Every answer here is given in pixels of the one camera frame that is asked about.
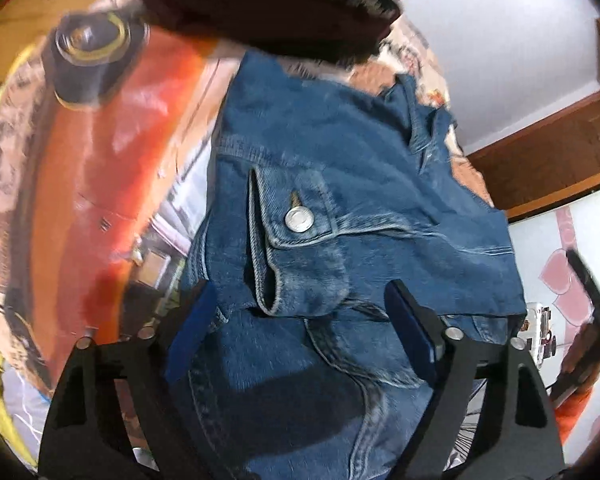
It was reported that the white panel with pink hearts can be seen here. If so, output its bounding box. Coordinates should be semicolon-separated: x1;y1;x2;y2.
507;192;600;466

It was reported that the blue denim jacket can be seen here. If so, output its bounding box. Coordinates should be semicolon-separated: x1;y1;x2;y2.
167;49;529;480

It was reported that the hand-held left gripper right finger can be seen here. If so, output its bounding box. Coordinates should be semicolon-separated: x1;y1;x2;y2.
383;278;567;480

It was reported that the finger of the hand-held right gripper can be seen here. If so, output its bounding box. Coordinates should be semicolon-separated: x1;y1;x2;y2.
565;248;600;326

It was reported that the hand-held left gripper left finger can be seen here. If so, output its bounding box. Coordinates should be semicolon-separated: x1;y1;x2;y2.
38;279;218;473

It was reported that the small white toy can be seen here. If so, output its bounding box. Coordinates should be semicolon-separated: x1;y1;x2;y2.
521;302;557;362

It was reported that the orange garment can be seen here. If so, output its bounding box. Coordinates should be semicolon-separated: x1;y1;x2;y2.
9;35;243;377

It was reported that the dark maroon garment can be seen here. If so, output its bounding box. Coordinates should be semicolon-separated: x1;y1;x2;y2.
139;0;404;70

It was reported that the black round object yellow ring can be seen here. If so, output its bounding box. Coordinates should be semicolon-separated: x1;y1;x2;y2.
51;10;149;109

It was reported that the printed bed sheet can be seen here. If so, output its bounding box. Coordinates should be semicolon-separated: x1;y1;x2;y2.
0;12;497;411

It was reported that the person's right forearm orange sleeve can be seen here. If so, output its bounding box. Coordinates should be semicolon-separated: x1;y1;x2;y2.
554;367;600;443

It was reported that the person's right hand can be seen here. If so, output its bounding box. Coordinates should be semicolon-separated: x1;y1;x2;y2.
561;324;600;377

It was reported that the yellow cloth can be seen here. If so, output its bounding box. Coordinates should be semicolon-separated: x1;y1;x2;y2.
0;85;37;467

